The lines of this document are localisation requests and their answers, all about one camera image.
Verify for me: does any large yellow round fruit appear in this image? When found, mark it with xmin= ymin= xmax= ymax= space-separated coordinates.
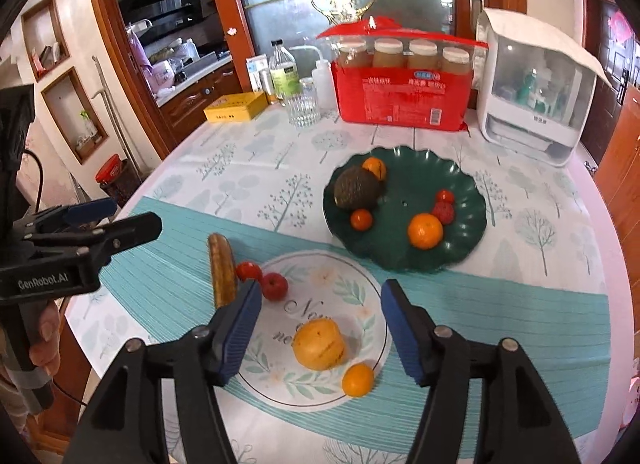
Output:
xmin=292 ymin=319 xmax=347 ymax=371

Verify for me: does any white mop handle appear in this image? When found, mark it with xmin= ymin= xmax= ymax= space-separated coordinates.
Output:
xmin=92 ymin=55 xmax=136 ymax=165

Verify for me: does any small white bottle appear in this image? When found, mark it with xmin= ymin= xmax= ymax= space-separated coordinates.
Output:
xmin=260 ymin=69 xmax=278 ymax=105

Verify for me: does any clear bottle with green label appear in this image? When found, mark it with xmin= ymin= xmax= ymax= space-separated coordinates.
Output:
xmin=269 ymin=39 xmax=300 ymax=105

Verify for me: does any flat yellow box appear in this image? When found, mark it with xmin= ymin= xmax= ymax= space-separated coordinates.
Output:
xmin=203 ymin=91 xmax=269 ymax=123

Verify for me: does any wooden framed wall niche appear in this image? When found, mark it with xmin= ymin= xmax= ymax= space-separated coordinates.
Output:
xmin=21 ymin=0 xmax=71 ymax=82
xmin=41 ymin=67 xmax=108 ymax=164

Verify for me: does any red plastic multipack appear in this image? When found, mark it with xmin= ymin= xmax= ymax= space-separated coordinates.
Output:
xmin=316 ymin=16 xmax=488 ymax=134

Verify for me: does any pink plastic bag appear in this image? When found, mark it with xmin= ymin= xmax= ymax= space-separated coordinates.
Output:
xmin=148 ymin=60 xmax=177 ymax=90

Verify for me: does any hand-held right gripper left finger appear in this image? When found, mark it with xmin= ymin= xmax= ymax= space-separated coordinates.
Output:
xmin=62 ymin=279 xmax=263 ymax=464

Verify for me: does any clear ribbed glass tumbler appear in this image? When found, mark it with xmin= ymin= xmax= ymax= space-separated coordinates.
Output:
xmin=286 ymin=92 xmax=321 ymax=128

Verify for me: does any white countertop appliance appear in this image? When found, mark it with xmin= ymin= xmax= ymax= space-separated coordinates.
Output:
xmin=475 ymin=8 xmax=607 ymax=167

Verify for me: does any small mandarin orange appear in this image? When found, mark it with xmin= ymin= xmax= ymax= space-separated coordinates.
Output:
xmin=341 ymin=363 xmax=375 ymax=398
xmin=362 ymin=157 xmax=388 ymax=181

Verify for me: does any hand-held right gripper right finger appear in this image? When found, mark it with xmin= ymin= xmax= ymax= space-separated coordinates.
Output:
xmin=381 ymin=279 xmax=583 ymax=464

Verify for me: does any spotted yellow banana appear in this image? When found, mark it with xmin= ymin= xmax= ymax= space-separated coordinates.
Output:
xmin=207 ymin=233 xmax=238 ymax=310

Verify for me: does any dark green scalloped plate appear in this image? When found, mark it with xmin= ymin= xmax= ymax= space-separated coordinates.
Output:
xmin=322 ymin=145 xmax=487 ymax=273

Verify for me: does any dark bin with red lid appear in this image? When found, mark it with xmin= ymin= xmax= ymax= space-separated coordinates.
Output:
xmin=95 ymin=154 xmax=141 ymax=207

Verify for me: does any red door decoration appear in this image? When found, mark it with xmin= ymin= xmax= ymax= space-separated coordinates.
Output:
xmin=607 ymin=12 xmax=632 ymax=45

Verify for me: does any person's left hand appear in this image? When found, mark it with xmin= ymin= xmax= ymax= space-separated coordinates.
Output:
xmin=29 ymin=300 xmax=63 ymax=371

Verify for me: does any dark brown avocado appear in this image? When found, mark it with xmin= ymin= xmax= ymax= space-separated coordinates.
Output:
xmin=333 ymin=165 xmax=387 ymax=210

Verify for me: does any white lidded jar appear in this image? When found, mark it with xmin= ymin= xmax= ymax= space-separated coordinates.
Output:
xmin=407 ymin=39 xmax=440 ymax=70
xmin=441 ymin=46 xmax=472 ymax=76
xmin=373 ymin=38 xmax=404 ymax=68
xmin=338 ymin=39 xmax=371 ymax=68

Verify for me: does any small white blue carton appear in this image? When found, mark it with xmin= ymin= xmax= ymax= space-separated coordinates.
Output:
xmin=246 ymin=55 xmax=271 ymax=95

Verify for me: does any wooden kitchen counter cabinet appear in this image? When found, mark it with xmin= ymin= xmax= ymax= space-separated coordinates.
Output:
xmin=155 ymin=57 xmax=241 ymax=145

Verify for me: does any wooden side cabinet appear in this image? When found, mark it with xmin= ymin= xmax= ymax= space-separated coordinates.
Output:
xmin=595 ymin=89 xmax=640 ymax=265

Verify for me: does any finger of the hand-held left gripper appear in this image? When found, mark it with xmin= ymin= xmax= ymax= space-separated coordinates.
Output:
xmin=95 ymin=211 xmax=164 ymax=270
xmin=35 ymin=197 xmax=118 ymax=233

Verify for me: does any silver door handle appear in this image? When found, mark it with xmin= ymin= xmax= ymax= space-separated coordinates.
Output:
xmin=469 ymin=0 xmax=486 ymax=40

